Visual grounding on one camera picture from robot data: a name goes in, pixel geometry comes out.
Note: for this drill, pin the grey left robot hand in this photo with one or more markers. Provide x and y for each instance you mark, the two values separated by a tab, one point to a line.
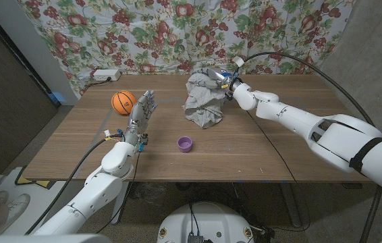
140	116

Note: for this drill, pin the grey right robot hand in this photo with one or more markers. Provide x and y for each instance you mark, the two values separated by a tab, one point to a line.
221	79

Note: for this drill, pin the grey shirt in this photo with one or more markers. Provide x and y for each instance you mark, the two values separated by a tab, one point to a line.
204	104

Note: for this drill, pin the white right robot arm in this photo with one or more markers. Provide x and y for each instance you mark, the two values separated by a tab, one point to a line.
329	135

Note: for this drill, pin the orange mini basketball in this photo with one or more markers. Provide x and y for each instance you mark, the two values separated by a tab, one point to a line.
123	102

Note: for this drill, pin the purple cup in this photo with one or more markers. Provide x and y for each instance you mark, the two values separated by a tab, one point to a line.
185	144

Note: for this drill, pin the white power strip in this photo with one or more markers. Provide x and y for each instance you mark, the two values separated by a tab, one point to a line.
106	75

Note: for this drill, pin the clear plastic bag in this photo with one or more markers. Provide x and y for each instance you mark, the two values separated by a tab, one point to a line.
148	194

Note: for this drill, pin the fruit print backdrop cloth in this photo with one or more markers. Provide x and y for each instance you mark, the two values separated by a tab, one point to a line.
143	33

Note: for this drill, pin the blue tape piece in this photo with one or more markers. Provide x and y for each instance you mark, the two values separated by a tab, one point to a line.
56	98

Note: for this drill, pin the light grey table leg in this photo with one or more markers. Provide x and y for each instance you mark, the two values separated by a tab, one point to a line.
119	206

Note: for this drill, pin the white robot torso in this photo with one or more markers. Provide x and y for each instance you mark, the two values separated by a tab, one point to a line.
208	222

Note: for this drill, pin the dark brown door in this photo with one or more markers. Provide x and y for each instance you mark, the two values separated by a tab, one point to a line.
8	118

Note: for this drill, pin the dark grey table leg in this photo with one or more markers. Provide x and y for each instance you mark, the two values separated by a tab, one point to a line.
290	206

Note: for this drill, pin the white sneaker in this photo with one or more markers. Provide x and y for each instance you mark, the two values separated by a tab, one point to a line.
2	196
19	204

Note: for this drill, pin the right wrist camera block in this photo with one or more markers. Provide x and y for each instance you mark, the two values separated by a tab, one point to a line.
228	95

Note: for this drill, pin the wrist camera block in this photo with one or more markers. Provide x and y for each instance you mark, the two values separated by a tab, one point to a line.
143	141
228	95

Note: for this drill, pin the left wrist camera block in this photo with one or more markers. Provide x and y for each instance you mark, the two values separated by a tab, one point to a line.
143	141

